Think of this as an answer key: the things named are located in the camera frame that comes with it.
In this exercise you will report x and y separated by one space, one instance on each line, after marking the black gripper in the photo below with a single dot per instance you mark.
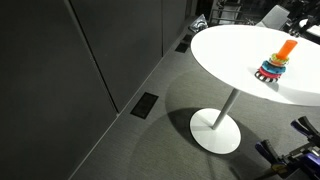
311 21

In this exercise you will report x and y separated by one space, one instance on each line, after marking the orange stand peg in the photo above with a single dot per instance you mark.
287 48

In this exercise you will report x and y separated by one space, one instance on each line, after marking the grey chair back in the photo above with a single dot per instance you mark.
273 16

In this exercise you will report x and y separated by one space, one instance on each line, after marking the silver floor outlet cover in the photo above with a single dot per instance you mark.
199 23

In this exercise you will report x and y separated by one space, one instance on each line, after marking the white table leg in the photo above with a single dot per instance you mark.
226 108

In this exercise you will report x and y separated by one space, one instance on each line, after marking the black floor hatch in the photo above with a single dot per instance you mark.
181 47
144 105

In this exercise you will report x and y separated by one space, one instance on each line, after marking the white round table base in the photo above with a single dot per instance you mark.
213 140

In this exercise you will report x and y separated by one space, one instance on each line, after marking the metal rail frame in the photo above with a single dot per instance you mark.
230 10

